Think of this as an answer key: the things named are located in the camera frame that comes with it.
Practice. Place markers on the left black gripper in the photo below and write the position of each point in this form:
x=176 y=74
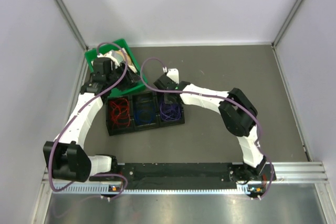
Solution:
x=130 y=78

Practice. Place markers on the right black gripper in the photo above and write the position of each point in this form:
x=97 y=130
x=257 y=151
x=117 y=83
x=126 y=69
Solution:
x=166 y=98

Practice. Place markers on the black two-compartment tray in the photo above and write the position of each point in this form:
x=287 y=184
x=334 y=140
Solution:
x=142 y=111

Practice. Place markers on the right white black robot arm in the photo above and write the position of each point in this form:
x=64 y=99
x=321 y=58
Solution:
x=237 y=112

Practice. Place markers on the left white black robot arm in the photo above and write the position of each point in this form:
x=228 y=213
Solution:
x=65 y=157

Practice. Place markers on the wooden round plate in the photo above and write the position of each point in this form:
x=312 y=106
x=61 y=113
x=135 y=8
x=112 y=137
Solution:
x=128 y=60

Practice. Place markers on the white square board in bin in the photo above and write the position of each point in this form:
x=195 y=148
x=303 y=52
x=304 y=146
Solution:
x=111 y=60

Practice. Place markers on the green plastic bin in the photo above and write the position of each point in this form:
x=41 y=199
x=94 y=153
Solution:
x=91 y=55

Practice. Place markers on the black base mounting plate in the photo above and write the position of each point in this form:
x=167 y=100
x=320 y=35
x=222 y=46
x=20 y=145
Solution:
x=190 y=175

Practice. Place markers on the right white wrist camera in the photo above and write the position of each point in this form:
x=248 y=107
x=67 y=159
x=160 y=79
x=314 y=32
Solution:
x=172 y=73

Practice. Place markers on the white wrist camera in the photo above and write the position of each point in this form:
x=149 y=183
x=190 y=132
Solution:
x=115 y=56
x=172 y=73

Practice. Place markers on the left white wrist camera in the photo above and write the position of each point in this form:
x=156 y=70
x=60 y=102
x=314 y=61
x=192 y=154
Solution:
x=115 y=56

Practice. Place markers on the left aluminium corner post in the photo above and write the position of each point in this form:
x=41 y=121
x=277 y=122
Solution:
x=71 y=23

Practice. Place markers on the aluminium corner post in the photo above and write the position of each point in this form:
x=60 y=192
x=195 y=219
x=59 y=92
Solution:
x=71 y=23
x=286 y=23

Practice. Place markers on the white slotted cable duct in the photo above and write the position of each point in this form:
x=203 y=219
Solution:
x=114 y=188

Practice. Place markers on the aluminium frame rail front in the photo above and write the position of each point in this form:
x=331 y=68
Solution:
x=297 y=172

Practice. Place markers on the right aluminium corner post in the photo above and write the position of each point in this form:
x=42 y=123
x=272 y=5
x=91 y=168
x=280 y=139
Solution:
x=286 y=23

